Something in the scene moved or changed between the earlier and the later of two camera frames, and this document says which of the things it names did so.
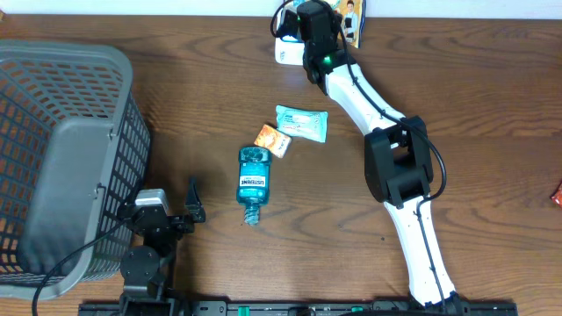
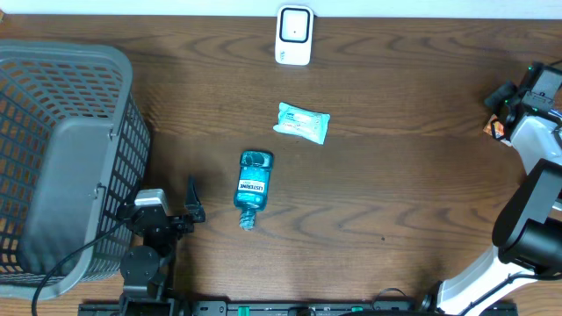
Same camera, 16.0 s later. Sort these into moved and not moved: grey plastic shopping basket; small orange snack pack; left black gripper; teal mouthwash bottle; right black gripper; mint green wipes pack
Moved: small orange snack pack; right black gripper
Not moved: left black gripper; teal mouthwash bottle; mint green wipes pack; grey plastic shopping basket
